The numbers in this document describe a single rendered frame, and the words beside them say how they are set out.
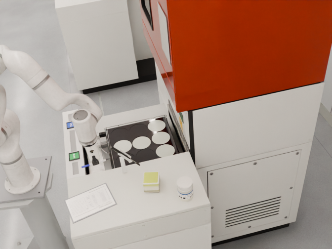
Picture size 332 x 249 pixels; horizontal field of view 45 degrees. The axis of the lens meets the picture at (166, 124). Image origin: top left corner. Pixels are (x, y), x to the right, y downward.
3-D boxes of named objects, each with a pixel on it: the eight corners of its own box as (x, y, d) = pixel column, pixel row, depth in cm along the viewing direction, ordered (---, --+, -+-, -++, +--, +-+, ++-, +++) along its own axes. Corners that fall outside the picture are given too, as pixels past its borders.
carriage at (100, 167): (100, 138, 235) (99, 134, 233) (107, 184, 208) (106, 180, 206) (86, 141, 234) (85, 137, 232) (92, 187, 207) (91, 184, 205)
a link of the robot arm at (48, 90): (50, 67, 174) (97, 116, 187) (27, 91, 165) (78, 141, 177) (61, 61, 168) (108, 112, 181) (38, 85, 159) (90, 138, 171)
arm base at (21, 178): (2, 197, 210) (-12, 173, 198) (8, 170, 224) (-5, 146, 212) (38, 190, 210) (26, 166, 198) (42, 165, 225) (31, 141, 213)
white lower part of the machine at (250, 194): (248, 148, 338) (254, 65, 284) (295, 228, 276) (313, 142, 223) (166, 168, 329) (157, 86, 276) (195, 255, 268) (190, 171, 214)
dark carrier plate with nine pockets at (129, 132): (165, 117, 238) (164, 116, 237) (180, 157, 212) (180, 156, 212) (107, 129, 234) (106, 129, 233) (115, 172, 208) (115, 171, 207)
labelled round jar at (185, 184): (190, 187, 186) (189, 174, 180) (195, 199, 181) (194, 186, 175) (176, 191, 186) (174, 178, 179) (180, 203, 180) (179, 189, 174)
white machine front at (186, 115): (161, 85, 275) (155, 32, 249) (195, 169, 215) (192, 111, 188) (156, 86, 275) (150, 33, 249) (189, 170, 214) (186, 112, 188)
